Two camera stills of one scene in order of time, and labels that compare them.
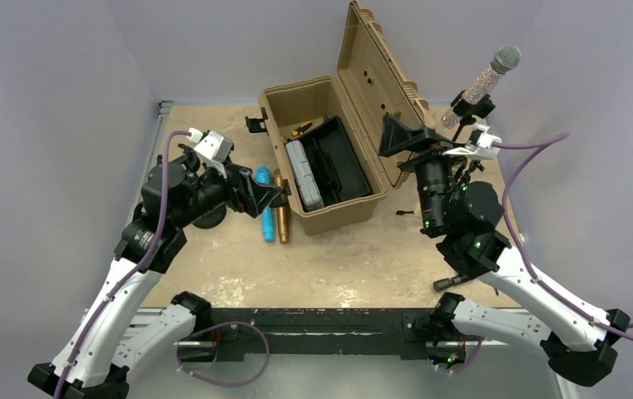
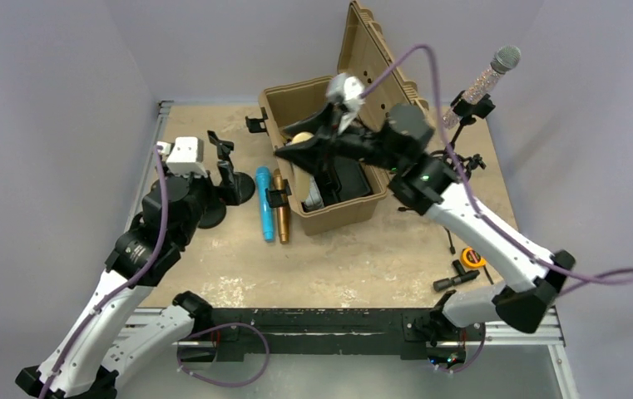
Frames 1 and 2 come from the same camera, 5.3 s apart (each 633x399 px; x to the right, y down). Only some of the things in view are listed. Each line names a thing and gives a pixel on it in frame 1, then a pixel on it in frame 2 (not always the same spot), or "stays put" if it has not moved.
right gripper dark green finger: [398, 138] → [312, 155]
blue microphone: [264, 176] stays put
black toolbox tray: [334, 163] stays put
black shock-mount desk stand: [212, 218] stays put
